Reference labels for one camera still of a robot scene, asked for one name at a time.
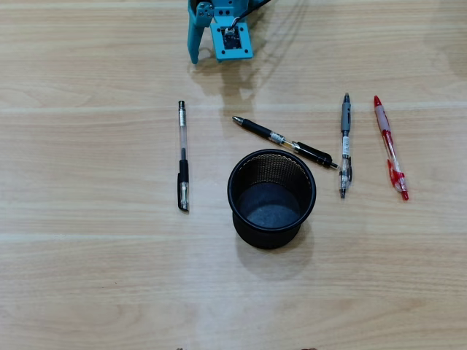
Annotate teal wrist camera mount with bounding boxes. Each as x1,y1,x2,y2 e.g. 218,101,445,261
210,16,254,63

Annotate grey grip clear pen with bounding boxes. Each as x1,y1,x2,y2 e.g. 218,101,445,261
338,92,353,200

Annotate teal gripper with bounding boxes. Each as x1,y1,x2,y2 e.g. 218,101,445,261
188,0,235,65

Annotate red retractable pen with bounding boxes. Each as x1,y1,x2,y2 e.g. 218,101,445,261
373,95,410,202

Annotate black retractable pen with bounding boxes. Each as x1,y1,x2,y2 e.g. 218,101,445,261
232,115,339,170

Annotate clear pen with black cap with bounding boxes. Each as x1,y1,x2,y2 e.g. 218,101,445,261
177,100,190,213

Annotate black camera cable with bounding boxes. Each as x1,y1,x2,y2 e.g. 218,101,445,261
233,0,273,30

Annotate black mesh pen holder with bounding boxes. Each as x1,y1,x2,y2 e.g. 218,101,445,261
226,148,317,251

